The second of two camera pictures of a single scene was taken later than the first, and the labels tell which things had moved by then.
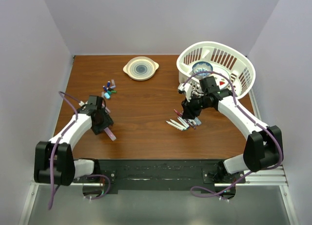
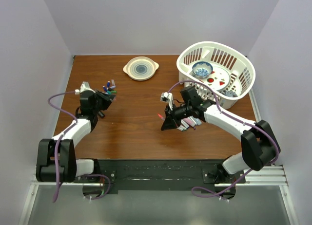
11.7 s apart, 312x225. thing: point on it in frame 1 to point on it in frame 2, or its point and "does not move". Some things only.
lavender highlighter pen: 110,133 to 189,121
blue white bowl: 202,66 does not move
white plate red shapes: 221,81 does not move
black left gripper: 107,121 to 107,99
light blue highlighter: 198,121 does not move
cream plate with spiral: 140,68 does not move
